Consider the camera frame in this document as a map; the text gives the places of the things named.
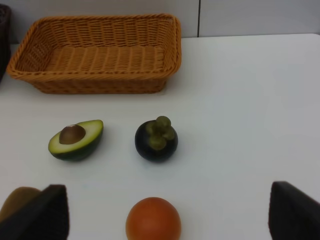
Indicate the orange red mango half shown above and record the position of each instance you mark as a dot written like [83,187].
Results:
[153,218]

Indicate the orange wicker basket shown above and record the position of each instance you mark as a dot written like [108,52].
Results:
[107,54]

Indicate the dark purple mangosteen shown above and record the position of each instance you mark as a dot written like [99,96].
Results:
[156,140]

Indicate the halved avocado with pit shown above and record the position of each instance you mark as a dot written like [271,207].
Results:
[77,141]

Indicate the brown kiwi fruit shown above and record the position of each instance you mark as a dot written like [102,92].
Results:
[16,200]

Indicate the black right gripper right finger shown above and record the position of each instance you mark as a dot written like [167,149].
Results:
[292,214]

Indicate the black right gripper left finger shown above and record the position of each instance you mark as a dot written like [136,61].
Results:
[46,217]

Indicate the dark brown wicker basket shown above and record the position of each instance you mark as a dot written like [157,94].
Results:
[5,50]

